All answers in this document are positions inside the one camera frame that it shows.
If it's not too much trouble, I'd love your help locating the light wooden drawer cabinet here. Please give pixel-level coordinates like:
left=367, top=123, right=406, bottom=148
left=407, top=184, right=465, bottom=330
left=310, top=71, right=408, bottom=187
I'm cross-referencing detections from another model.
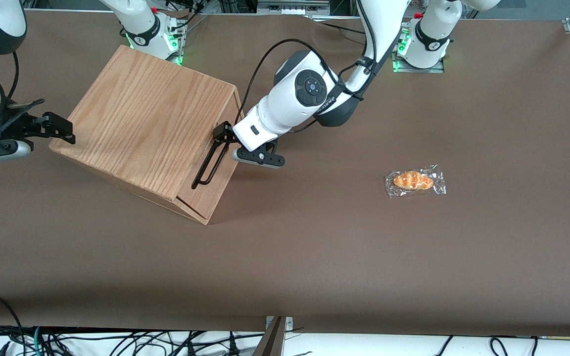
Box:
left=49, top=44, right=250, bottom=225

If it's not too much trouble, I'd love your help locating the brown table cover sheet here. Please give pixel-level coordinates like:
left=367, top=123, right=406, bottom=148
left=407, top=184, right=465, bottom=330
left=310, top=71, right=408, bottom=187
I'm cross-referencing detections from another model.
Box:
left=0, top=10, right=570, bottom=338

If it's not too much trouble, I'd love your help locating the black cable to arm base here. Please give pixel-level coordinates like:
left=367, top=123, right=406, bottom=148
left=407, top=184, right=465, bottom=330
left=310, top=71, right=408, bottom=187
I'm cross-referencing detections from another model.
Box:
left=315, top=19, right=366, bottom=36

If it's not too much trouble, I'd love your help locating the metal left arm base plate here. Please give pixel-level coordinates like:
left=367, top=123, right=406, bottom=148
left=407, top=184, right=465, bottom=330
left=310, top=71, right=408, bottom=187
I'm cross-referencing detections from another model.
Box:
left=391, top=27, right=445, bottom=74

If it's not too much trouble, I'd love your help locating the black cable tangle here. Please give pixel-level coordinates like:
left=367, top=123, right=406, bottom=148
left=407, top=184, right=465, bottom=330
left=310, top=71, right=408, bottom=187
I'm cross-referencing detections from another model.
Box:
left=0, top=324, right=267, bottom=356

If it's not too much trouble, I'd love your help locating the black metal drawer handle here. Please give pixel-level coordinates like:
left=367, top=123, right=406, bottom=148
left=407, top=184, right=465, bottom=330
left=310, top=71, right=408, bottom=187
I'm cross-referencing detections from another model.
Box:
left=191, top=140, right=231, bottom=190

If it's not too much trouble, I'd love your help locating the bread roll in clear wrapper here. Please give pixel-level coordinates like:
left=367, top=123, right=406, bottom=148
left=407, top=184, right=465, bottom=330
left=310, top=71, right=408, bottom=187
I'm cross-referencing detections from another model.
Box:
left=385, top=164, right=447, bottom=199

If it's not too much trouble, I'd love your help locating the metal clamp bracket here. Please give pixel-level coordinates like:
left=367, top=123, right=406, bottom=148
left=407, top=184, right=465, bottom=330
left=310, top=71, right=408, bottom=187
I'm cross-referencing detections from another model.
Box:
left=252, top=315, right=294, bottom=356

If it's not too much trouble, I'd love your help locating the black curled cable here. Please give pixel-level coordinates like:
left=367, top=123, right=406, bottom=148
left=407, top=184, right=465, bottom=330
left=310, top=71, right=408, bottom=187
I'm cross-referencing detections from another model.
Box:
left=489, top=335, right=539, bottom=356

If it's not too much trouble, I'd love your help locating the light wooden drawer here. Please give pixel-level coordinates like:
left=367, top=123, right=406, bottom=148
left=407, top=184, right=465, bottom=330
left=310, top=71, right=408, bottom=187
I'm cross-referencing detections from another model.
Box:
left=176, top=90, right=250, bottom=225

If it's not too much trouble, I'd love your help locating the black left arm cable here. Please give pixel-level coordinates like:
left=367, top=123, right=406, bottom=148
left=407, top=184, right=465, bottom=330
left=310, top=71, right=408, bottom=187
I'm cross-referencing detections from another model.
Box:
left=239, top=39, right=380, bottom=133

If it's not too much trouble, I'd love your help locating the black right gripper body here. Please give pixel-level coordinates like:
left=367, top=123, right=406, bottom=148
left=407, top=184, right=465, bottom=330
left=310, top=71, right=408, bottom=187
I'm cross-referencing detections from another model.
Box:
left=0, top=105, right=32, bottom=150

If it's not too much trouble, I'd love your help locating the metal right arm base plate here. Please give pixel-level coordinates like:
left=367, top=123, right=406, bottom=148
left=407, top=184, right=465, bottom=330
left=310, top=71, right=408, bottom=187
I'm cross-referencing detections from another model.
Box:
left=166, top=20, right=187, bottom=66

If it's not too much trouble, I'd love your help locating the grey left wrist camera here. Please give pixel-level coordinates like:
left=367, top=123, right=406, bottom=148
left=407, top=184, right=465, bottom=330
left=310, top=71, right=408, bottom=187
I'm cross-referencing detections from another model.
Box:
left=232, top=140, right=286, bottom=170

